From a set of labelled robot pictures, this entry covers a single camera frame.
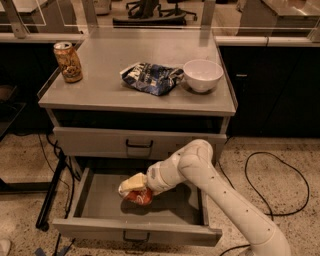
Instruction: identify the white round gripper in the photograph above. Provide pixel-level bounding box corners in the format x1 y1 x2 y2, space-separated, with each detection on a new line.
119 161 173 196

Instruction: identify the red coke can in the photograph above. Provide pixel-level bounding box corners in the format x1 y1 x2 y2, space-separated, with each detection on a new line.
118 188 153 206

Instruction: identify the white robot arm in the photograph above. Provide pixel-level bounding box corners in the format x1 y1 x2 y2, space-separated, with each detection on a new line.
118 139 291 256

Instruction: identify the open grey middle drawer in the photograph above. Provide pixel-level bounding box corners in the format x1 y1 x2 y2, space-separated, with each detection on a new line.
53 169 222 247

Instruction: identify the grey drawer cabinet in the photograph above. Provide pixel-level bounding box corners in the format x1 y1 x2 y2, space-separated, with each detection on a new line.
37 27 238 248

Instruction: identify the grey top drawer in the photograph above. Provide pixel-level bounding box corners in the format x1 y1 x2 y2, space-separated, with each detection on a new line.
53 127 226 160

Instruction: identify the gold patterned drink can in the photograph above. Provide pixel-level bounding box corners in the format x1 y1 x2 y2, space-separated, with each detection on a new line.
53 41 83 83

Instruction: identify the blue chip bag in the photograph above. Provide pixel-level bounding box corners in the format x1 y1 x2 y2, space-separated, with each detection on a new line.
120 62 184 96

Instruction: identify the white bowl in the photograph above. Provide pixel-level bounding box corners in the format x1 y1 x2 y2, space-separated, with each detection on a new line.
183 59 224 93

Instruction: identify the black office chair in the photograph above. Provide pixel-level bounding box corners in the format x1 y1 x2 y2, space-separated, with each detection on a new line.
113 0 198 26

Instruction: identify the black table leg frame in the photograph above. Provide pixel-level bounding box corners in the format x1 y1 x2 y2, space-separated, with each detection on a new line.
0 154 66 232

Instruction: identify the white horizontal rail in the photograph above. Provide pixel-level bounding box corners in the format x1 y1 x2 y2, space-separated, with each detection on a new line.
215 36 320 47

